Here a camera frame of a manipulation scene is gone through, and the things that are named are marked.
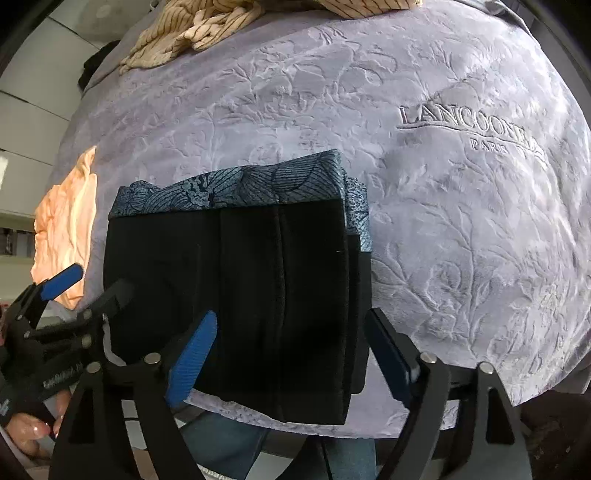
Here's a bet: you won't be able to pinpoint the dark blue-black pants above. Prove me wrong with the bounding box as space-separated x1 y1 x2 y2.
103 150 372 425

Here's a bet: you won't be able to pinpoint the person's left hand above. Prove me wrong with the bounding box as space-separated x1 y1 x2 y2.
5 389 72 460

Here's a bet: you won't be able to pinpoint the person's blue jeans leg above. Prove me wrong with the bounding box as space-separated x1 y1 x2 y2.
180 412 377 480

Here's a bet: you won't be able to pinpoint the orange peach garment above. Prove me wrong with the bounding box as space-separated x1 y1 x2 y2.
31 147 98 284

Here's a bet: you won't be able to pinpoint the lavender embossed bedspread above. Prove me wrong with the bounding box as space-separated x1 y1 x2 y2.
48 0 591 439

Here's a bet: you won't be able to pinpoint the black item beside bed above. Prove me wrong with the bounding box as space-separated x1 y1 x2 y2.
77 40 120 92

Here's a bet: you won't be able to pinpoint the beige striped garment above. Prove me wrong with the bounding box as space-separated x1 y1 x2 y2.
119 0 422 74

